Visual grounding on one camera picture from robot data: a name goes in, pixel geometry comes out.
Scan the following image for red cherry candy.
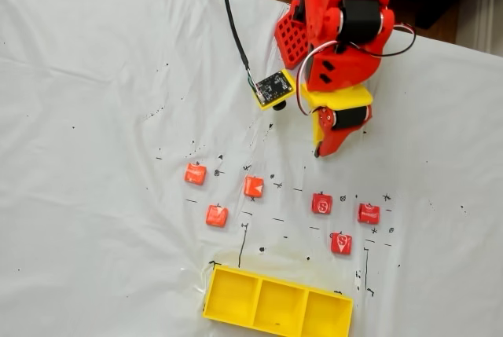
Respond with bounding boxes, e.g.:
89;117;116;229
357;202;380;224
311;192;334;215
329;230;353;255

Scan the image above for orange candy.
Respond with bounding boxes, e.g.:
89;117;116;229
205;203;230;229
184;162;208;186
243;174;265;198

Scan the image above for yellow three-compartment box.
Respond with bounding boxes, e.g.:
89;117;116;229
202;265;354;337

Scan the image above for black table clamp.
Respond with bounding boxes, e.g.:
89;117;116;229
292;0;307;24

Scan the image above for white plastic table cover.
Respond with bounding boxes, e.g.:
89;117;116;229
0;0;503;337

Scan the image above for white red black servo wire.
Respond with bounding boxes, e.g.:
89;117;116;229
298;20;417;118

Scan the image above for camera board on yellow mount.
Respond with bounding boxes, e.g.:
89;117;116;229
251;69;296;114

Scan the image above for black camera cable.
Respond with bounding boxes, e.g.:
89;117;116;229
194;0;260;97

